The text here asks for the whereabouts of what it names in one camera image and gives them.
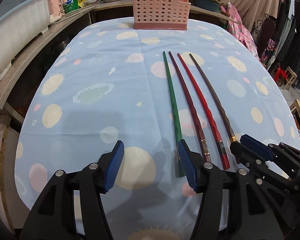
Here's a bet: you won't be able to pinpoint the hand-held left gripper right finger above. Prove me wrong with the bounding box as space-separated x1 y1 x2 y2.
177 139 285 240

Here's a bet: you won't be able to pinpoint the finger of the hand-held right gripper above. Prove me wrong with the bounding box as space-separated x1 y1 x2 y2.
230 142 300 193
240 134 300 171

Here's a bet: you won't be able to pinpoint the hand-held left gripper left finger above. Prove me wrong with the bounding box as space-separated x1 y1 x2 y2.
19 140 125 240

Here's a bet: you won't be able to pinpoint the red chopstick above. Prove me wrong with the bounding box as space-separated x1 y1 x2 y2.
177 53 230 170

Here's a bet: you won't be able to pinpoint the maroon chopstick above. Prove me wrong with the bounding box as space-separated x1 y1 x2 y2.
168 51 213 165

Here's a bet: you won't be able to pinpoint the dark brown gold-band chopstick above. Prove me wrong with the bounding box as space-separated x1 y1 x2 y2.
189 53 240 145

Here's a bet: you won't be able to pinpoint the green chopstick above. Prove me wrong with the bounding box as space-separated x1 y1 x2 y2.
162 51 186 178

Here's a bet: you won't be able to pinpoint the pink perforated utensil basket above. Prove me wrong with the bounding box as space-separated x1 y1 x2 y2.
131 0 191 31

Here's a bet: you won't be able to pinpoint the wooden stool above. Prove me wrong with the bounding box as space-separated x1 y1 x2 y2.
282 71 297 90

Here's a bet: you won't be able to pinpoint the red plastic stool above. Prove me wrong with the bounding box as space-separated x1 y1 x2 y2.
272 67 288 85

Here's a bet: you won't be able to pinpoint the blue planet print tablecloth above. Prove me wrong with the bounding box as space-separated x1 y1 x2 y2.
14 16 300 240

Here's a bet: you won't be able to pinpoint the pink floral cloth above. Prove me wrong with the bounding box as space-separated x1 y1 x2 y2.
226 5 260 59

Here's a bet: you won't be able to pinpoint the hanging dark clothes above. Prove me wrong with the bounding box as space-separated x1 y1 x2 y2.
259 0 300 90

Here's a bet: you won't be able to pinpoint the wood grain counter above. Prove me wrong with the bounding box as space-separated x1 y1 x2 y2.
0 1 230 117

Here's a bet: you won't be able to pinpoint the teal oval dish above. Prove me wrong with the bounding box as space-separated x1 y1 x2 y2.
192 0 222 12

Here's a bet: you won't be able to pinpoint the white dish rack grey lid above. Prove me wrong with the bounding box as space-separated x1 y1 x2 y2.
0 0 52 85

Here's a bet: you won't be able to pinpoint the pink appliance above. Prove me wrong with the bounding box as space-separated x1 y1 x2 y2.
48 0 68 23

